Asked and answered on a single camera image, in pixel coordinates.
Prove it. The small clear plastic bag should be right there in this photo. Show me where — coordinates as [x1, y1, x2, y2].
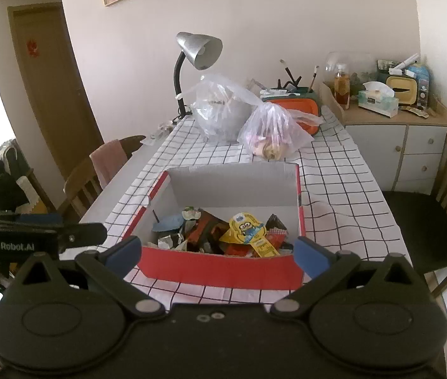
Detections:
[237, 102, 314, 161]

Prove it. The wooden chair right side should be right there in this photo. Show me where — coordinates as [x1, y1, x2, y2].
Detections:
[384, 135, 447, 297]

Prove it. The yellow tissue holder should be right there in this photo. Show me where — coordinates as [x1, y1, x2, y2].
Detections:
[386, 75, 418, 106]

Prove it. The wooden chair left side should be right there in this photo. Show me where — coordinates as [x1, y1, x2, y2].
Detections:
[58, 135, 146, 221]

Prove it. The green tissue box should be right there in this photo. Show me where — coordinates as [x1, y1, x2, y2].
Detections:
[357, 81, 399, 118]

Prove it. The brown wooden door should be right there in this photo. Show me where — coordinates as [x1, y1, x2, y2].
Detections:
[8, 3, 103, 178]

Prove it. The wooden chair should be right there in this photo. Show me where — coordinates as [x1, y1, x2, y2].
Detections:
[58, 135, 146, 221]
[384, 135, 447, 297]

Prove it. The large clear plastic bag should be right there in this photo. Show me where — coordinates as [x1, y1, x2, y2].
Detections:
[175, 74, 262, 144]

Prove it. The pink cloth on chair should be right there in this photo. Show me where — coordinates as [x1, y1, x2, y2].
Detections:
[90, 140, 127, 189]

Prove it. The silver desk lamp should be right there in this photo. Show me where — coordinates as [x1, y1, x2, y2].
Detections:
[173, 32, 224, 120]

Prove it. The red cardboard box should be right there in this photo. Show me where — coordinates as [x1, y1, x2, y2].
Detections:
[125, 162, 305, 290]

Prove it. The blue cookie packet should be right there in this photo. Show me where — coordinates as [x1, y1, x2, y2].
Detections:
[152, 214, 185, 233]

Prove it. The yellow minion snack packet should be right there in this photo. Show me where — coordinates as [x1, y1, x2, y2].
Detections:
[219, 212, 280, 258]

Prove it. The white black grid tablecloth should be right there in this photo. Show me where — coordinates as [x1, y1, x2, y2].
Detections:
[84, 114, 408, 308]

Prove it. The white sideboard cabinet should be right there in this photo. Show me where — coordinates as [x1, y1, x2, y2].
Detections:
[319, 51, 447, 194]

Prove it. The green pen holder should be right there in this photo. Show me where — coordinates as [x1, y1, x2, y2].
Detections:
[260, 58, 321, 104]

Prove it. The dark brown snack packet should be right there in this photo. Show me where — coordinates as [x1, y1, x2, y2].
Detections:
[266, 214, 288, 233]

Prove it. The amber liquid bottle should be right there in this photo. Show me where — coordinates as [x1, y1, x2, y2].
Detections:
[333, 63, 350, 110]

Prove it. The orange snack packet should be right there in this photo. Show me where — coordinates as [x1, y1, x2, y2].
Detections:
[185, 210, 230, 255]

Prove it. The orange lidded container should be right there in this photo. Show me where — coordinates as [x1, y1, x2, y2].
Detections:
[265, 97, 324, 135]

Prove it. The green white egg-shaped packet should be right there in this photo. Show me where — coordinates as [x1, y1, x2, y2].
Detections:
[181, 206, 202, 221]

